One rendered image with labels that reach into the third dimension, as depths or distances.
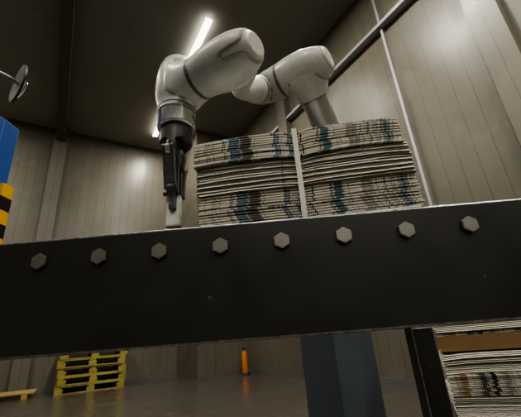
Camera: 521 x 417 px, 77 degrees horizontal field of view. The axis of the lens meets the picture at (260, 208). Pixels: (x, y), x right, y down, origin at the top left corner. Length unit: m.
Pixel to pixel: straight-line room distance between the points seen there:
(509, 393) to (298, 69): 1.17
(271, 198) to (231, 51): 0.34
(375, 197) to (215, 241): 0.31
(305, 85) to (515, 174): 3.38
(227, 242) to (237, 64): 0.49
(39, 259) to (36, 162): 9.64
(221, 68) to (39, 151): 9.54
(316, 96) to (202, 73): 0.59
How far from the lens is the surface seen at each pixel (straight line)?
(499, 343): 1.24
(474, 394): 1.24
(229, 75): 0.77
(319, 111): 1.29
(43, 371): 8.93
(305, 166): 0.58
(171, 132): 0.78
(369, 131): 0.62
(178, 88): 0.83
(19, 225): 9.43
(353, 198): 0.57
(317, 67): 1.26
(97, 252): 0.39
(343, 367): 1.33
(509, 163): 4.42
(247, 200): 0.57
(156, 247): 0.37
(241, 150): 0.61
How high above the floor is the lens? 0.68
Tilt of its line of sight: 22 degrees up
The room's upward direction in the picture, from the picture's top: 5 degrees counter-clockwise
